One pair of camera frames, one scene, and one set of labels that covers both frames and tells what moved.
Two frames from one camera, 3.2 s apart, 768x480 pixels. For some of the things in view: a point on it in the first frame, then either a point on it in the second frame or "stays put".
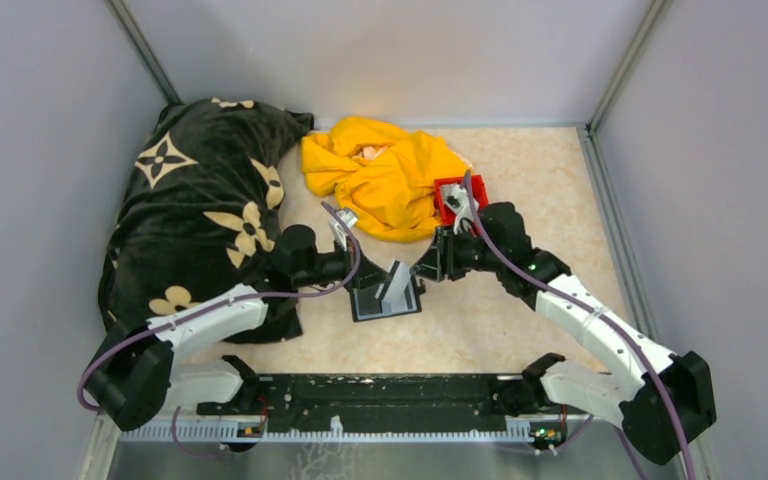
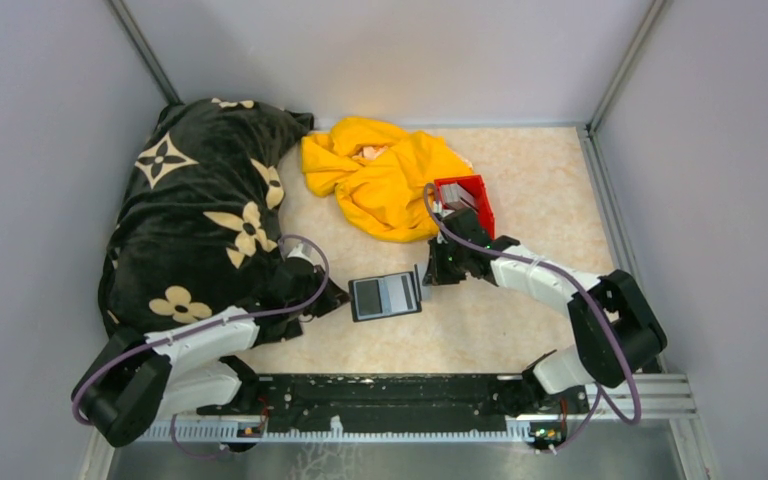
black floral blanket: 196,224 stays put
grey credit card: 396,290 to 423,291
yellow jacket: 385,177 stays put
